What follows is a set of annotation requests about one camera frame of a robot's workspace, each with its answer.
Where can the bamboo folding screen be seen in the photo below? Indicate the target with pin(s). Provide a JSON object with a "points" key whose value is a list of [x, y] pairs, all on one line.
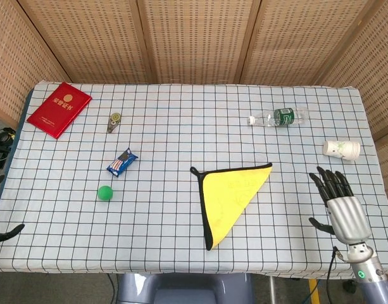
{"points": [[197, 38]]}

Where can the white metal table leg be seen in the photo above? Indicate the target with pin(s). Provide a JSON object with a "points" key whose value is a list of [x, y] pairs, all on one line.
{"points": [[272, 289]]}

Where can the black equipment on floor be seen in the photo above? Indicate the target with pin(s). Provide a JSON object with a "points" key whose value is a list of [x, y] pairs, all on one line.
{"points": [[2, 142]]}

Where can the red certificate book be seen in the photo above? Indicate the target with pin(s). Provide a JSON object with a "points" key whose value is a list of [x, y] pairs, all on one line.
{"points": [[57, 109]]}

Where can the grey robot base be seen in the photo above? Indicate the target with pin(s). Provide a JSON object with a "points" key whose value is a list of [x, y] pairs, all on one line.
{"points": [[184, 289]]}

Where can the correction tape dispenser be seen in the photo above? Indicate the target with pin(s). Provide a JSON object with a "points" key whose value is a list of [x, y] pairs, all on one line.
{"points": [[113, 122]]}

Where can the white checked tablecloth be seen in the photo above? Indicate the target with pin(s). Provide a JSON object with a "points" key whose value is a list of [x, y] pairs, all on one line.
{"points": [[149, 164]]}

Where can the blue snack packet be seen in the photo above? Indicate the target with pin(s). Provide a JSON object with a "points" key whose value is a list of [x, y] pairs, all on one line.
{"points": [[122, 162]]}

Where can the clear bottle with green label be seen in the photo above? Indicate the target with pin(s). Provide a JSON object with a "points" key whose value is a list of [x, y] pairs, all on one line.
{"points": [[280, 117]]}

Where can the green ball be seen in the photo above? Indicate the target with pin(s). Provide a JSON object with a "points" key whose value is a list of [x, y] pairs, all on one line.
{"points": [[105, 193]]}

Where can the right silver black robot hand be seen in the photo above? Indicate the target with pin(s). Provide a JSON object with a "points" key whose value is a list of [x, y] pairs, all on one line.
{"points": [[348, 218]]}

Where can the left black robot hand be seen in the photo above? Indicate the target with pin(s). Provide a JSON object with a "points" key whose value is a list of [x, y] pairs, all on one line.
{"points": [[7, 234]]}

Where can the grey and yellow cloth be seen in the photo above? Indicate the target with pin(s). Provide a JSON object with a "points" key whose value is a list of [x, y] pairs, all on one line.
{"points": [[225, 196]]}

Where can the white paper cup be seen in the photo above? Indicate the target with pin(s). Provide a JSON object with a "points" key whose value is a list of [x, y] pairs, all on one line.
{"points": [[340, 150]]}

